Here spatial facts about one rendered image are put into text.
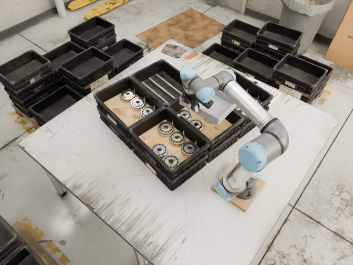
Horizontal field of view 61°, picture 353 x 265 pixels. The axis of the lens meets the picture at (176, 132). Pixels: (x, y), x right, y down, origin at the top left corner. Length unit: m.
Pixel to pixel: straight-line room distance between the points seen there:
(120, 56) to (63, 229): 1.77
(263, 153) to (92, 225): 1.69
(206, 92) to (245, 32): 2.43
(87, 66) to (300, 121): 1.95
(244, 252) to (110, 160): 0.96
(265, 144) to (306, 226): 1.54
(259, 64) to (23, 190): 2.50
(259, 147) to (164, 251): 0.78
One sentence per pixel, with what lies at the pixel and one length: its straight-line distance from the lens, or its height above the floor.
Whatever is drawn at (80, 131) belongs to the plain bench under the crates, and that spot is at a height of 0.70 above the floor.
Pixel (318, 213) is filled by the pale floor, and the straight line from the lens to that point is 2.80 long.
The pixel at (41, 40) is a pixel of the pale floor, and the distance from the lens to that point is 4.54.
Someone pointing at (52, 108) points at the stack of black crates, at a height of 0.27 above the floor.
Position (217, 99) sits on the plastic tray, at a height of 1.04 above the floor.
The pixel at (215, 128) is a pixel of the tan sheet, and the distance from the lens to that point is 1.96.
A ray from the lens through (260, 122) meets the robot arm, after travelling 1.35.
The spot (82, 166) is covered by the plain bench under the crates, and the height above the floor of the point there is 0.70.
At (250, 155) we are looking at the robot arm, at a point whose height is 1.33.
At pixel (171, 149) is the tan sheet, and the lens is 1.83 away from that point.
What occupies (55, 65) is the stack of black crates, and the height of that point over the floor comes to 0.38.
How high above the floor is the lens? 2.30
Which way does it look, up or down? 50 degrees down
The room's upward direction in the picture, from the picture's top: 1 degrees clockwise
